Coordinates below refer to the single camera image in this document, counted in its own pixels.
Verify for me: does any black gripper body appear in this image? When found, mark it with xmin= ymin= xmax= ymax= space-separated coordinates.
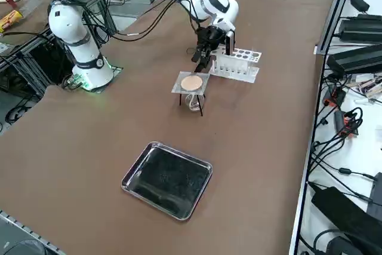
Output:
xmin=195 ymin=26 xmax=228 ymax=51

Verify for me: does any glass alcohol lamp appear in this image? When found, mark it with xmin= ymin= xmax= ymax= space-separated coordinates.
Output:
xmin=183 ymin=93 xmax=207 ymax=113

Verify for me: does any steel tray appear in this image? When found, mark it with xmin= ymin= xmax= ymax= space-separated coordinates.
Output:
xmin=121 ymin=141 xmax=214 ymax=222

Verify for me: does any white test tube rack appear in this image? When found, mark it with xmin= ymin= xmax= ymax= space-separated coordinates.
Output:
xmin=208 ymin=45 xmax=263 ymax=84

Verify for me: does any orange black connector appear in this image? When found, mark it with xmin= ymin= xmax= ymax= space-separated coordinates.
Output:
xmin=324 ymin=86 xmax=347 ymax=107

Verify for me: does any black finned power supply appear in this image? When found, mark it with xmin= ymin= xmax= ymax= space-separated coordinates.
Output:
xmin=337 ymin=14 xmax=382 ymax=44
xmin=326 ymin=44 xmax=382 ymax=74

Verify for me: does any small black power adapter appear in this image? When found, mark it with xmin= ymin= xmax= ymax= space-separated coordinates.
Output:
xmin=348 ymin=0 xmax=371 ymax=11

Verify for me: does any orange black adapter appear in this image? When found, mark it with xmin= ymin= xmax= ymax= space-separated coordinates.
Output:
xmin=334 ymin=111 xmax=363 ymax=138

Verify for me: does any yellow snack packet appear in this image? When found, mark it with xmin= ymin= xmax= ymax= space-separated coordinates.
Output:
xmin=0 ymin=9 xmax=24 ymax=33

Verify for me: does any black fabric case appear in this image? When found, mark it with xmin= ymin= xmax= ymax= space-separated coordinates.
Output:
xmin=310 ymin=186 xmax=382 ymax=255

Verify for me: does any grey ridged conveyor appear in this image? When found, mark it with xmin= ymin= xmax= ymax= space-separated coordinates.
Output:
xmin=0 ymin=208 xmax=66 ymax=255

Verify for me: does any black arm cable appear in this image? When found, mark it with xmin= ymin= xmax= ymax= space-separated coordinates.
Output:
xmin=83 ymin=0 xmax=207 ymax=42

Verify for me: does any aluminium frame post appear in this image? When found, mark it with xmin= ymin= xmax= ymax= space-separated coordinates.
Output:
xmin=314 ymin=0 xmax=359 ymax=56

